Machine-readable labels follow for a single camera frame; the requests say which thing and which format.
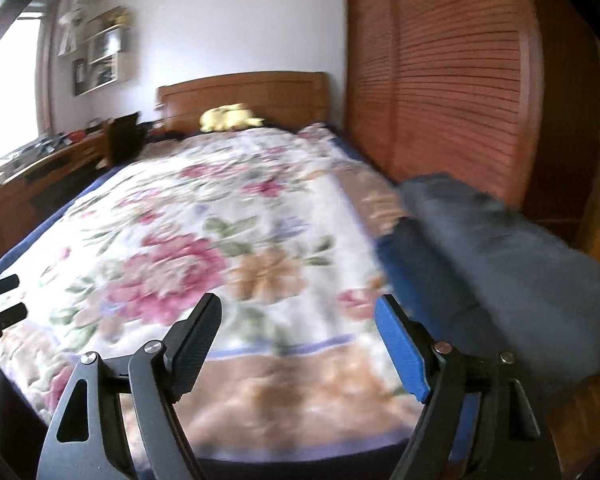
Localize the dark navy trousers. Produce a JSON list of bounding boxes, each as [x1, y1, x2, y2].
[[398, 174, 600, 387]]

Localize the folded blue clothes stack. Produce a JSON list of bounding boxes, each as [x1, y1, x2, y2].
[[376, 218, 498, 358]]

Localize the navy bed sheet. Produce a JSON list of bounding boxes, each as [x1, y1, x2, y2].
[[0, 134, 382, 480]]

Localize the wooden desk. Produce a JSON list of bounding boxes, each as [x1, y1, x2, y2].
[[0, 132, 108, 259]]

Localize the floral bed blanket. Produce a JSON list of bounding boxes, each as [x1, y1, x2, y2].
[[0, 121, 432, 463]]

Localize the bright window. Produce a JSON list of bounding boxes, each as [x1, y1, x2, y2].
[[0, 12, 42, 159]]

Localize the dark wooden chair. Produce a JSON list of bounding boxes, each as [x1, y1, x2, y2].
[[105, 112, 152, 168]]

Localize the yellow plush toy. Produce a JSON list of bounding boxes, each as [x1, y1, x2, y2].
[[199, 103, 264, 133]]

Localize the wooden headboard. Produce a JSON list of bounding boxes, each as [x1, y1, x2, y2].
[[157, 70, 329, 132]]

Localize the louvered wooden wardrobe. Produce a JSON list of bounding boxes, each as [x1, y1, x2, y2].
[[346, 0, 600, 223]]

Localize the white wall shelf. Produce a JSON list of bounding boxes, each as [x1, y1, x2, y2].
[[72, 6, 132, 96]]

